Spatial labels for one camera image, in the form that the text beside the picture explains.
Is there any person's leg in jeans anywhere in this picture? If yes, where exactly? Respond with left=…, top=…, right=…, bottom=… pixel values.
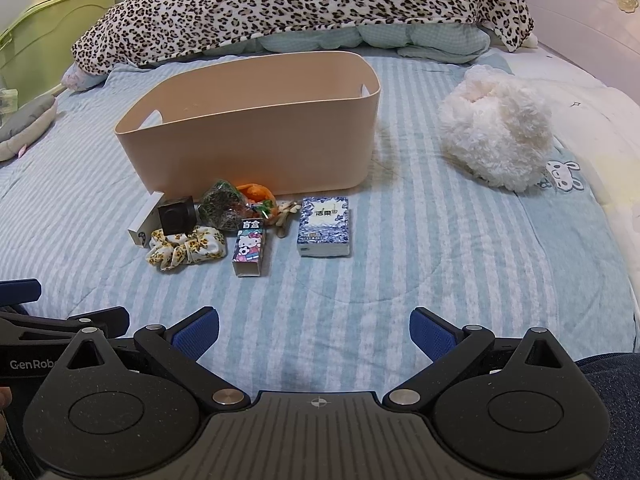
left=574, top=354, right=640, bottom=480

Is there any grey flat cushion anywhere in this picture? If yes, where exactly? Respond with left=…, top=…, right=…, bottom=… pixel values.
left=0, top=94, right=59, bottom=162

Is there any teal checked pillow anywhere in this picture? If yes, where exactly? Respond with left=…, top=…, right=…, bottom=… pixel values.
left=202, top=22, right=493, bottom=65

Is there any beige plastic storage bin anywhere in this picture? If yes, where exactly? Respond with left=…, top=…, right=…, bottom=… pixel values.
left=113, top=51, right=382, bottom=198

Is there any leopard print blanket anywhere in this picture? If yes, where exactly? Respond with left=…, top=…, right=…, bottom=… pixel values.
left=71, top=0, right=535, bottom=77

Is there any blue striped bed sheet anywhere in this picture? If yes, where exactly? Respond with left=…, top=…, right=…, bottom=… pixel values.
left=0, top=45, right=640, bottom=401

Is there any beige plush keychain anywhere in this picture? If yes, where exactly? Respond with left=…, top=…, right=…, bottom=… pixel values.
left=274, top=199, right=304, bottom=239

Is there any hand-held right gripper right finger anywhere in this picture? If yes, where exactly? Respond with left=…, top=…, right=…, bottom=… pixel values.
left=382, top=306, right=581, bottom=411

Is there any black cube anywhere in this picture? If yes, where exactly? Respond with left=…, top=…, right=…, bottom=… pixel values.
left=158, top=194, right=194, bottom=236

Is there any white headboard with flower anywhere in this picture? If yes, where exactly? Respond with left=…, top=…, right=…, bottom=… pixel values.
left=519, top=0, right=640, bottom=88

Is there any floral fabric scrunchie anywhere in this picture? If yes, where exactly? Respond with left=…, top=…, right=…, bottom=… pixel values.
left=145, top=226, right=226, bottom=272

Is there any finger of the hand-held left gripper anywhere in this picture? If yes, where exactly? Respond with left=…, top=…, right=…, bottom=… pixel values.
left=0, top=279, right=42, bottom=311
left=47, top=306, right=131, bottom=342

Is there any small white box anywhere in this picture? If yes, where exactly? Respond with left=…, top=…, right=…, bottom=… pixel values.
left=127, top=191, right=166, bottom=251

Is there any colourful candy wrapper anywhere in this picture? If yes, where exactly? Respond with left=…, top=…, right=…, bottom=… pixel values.
left=249, top=200, right=279, bottom=225

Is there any blue white tissue pack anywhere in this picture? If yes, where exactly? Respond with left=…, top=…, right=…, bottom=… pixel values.
left=296, top=196, right=350, bottom=259

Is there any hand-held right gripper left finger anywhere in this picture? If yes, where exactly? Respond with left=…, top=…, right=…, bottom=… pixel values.
left=55, top=306, right=251, bottom=413

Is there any green patterned snack packet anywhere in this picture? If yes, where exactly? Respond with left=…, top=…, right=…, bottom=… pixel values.
left=199, top=179, right=249, bottom=234

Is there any white fluffy plush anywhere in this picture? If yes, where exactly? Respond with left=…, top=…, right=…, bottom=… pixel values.
left=438, top=64, right=554, bottom=194

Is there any cartoon cat printed box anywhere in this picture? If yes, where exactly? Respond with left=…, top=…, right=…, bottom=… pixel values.
left=232, top=218, right=274, bottom=279

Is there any person's left hand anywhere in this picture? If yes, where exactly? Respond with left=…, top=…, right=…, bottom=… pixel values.
left=0, top=386, right=14, bottom=443

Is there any white rabbit print quilt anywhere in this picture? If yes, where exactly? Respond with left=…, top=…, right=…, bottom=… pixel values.
left=492, top=49, right=640, bottom=216

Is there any green wooden furniture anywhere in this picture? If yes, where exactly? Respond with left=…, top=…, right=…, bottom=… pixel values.
left=0, top=0, right=119, bottom=98

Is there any pink floral pillow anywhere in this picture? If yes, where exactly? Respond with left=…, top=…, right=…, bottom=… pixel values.
left=61, top=61, right=113, bottom=93

